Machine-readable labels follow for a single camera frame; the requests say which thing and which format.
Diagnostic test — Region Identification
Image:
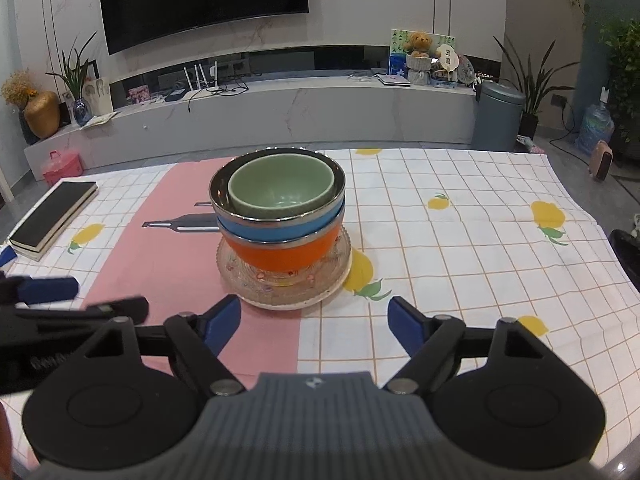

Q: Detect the tall leafy floor plant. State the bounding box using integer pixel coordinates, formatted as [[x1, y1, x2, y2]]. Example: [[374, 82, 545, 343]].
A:
[[494, 36, 579, 140]]

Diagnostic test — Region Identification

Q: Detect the potted plant blue vase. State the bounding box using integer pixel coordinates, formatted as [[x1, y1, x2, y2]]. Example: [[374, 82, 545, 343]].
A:
[[49, 32, 96, 127]]

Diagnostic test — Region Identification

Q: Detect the pink space heater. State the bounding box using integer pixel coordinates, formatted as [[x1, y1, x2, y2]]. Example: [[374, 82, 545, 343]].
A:
[[588, 141, 613, 182]]

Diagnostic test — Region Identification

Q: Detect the white router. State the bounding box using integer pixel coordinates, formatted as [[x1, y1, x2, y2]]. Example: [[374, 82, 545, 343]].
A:
[[183, 61, 221, 96]]

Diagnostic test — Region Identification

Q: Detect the orange steel bowl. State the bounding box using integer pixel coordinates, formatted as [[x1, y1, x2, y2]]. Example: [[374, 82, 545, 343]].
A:
[[219, 206, 345, 273]]

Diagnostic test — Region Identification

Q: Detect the pink plastic basket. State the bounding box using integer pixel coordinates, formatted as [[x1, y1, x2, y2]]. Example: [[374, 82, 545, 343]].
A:
[[41, 150, 84, 186]]

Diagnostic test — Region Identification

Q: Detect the gold vase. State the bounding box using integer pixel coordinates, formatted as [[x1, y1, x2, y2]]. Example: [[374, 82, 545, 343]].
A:
[[24, 90, 60, 140]]

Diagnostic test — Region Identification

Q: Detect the teddy bear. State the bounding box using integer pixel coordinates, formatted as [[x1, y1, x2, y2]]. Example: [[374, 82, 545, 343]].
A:
[[404, 32, 433, 58]]

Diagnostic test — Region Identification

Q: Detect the green ceramic bowl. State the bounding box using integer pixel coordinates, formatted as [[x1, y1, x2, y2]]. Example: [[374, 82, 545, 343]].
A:
[[228, 153, 335, 219]]

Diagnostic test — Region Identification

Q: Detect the grey trash bin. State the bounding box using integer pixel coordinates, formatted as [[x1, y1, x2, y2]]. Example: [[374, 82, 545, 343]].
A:
[[471, 80, 525, 152]]

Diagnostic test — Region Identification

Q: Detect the black book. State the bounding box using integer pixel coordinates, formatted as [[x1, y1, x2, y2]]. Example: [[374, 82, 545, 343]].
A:
[[8, 180, 99, 261]]

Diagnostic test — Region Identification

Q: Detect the green bushy plant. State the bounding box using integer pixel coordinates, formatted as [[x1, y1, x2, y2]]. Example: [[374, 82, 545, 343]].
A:
[[600, 18, 639, 166]]

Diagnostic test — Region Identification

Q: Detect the blue steel bowl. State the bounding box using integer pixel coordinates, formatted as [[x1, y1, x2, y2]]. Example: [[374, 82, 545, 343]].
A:
[[217, 200, 345, 243]]

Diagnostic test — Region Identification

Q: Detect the water jug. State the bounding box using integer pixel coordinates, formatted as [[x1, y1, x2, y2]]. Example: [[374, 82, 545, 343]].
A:
[[575, 102, 615, 155]]

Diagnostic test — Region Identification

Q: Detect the clear patterned glass plate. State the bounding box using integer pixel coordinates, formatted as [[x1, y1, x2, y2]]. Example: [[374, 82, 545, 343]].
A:
[[216, 226, 352, 311]]

